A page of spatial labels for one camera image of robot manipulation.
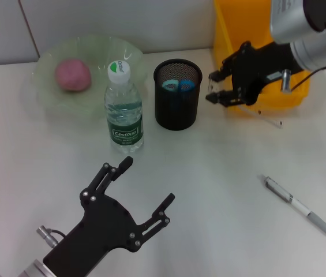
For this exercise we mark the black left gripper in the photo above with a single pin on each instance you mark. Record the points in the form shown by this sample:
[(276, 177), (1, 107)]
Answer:
[(102, 228)]

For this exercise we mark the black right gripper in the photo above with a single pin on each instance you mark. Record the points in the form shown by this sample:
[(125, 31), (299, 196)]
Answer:
[(263, 66)]

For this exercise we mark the blue and teal scissors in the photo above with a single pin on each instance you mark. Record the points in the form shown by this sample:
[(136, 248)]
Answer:
[(184, 86)]

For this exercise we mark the clear plastic ruler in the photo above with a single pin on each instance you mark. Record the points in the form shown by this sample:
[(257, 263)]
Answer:
[(262, 116)]

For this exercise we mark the clear green-label water bottle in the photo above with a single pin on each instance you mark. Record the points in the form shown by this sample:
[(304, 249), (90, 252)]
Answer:
[(125, 121)]

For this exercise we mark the pink peach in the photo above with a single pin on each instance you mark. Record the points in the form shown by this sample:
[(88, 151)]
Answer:
[(71, 75)]

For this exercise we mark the clear grey ballpoint pen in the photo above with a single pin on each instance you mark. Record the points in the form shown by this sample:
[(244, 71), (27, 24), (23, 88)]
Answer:
[(298, 206)]

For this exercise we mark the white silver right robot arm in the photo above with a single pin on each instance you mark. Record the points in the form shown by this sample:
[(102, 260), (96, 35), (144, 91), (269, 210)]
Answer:
[(318, 43)]

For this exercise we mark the black mesh pen holder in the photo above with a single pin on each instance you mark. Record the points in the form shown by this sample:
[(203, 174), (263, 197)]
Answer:
[(177, 112)]

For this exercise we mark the green glass fruit plate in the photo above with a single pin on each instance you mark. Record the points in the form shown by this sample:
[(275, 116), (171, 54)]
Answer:
[(99, 52)]

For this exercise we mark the yellow plastic bin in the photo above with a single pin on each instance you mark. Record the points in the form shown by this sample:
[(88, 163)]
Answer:
[(223, 34)]

